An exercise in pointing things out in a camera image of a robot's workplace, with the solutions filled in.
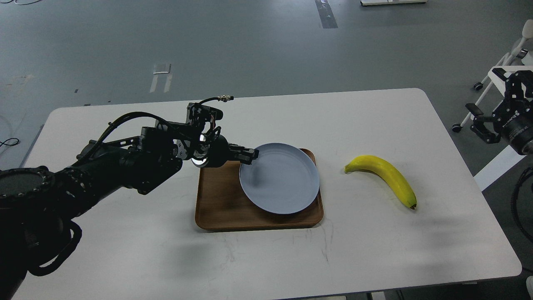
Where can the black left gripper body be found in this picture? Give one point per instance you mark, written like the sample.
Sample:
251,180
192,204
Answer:
218,154

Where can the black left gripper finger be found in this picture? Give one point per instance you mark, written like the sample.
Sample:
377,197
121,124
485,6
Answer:
241,154

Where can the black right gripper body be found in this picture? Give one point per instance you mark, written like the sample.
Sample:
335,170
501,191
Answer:
514,124

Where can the light blue plate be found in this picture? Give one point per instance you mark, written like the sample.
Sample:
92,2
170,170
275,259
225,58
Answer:
282,180

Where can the yellow banana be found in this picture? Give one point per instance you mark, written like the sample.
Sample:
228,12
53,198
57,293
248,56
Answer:
387,172

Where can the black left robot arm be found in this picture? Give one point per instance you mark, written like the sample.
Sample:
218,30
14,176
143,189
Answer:
138,150

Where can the white rolling cart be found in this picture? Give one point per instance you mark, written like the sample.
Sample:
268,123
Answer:
516,60

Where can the white board on floor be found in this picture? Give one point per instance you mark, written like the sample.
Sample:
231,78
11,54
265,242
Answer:
390,2

